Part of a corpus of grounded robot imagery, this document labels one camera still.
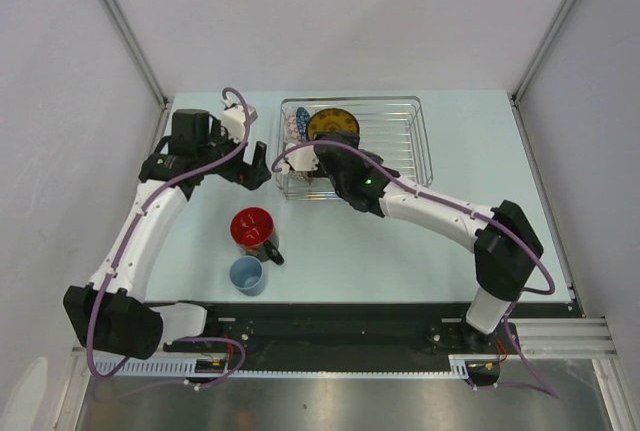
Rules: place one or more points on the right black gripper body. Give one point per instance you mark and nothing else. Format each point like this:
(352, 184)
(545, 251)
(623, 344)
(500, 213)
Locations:
(339, 187)

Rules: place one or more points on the red patterned white bowl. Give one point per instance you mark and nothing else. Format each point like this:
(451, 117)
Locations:
(303, 177)

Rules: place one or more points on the red and black mug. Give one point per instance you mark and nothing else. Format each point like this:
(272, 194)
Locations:
(253, 230)

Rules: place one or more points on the steel wire dish rack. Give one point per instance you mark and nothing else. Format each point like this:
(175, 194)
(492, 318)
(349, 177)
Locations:
(391, 127)

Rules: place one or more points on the yellow patterned round plate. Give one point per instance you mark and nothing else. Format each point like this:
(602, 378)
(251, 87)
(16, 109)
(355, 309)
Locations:
(332, 120)

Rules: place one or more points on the blue triangle patterned bowl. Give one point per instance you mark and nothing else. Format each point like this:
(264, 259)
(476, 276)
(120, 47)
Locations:
(296, 125)

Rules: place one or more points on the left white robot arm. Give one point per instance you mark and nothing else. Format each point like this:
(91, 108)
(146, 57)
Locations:
(109, 313)

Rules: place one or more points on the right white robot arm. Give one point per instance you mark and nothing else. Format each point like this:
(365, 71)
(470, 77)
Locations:
(506, 249)

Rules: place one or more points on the light blue plastic cup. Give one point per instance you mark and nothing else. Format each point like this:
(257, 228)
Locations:
(248, 276)

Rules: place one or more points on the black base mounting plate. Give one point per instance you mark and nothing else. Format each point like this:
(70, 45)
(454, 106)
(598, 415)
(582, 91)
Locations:
(362, 338)

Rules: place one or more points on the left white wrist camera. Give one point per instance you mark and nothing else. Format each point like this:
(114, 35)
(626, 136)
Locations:
(233, 120)

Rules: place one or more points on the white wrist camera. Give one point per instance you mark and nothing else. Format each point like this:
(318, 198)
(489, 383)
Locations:
(233, 120)
(296, 158)

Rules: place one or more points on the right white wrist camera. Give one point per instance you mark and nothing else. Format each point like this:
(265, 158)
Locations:
(296, 158)

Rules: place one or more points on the right slotted cable duct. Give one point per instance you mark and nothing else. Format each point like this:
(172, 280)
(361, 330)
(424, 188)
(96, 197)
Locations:
(479, 367)

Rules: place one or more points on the slotted cable duct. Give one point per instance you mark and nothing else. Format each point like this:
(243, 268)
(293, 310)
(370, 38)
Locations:
(479, 367)
(164, 366)

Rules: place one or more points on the left slotted cable duct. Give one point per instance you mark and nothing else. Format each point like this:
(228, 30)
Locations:
(164, 366)

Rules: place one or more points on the aluminium frame rail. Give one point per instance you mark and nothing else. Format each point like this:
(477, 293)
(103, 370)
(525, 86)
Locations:
(575, 338)

